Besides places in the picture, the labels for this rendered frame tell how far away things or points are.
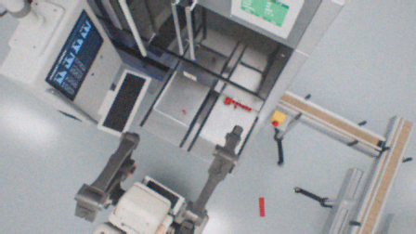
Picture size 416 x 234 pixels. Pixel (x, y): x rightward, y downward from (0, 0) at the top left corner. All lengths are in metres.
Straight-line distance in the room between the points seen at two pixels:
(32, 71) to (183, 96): 0.90
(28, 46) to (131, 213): 0.84
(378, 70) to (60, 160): 3.05
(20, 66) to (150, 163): 1.60
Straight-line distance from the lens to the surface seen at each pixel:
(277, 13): 1.07
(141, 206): 1.50
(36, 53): 1.59
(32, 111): 3.38
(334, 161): 3.08
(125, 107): 2.18
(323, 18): 1.04
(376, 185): 2.13
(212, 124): 2.03
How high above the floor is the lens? 2.85
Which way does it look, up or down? 75 degrees down
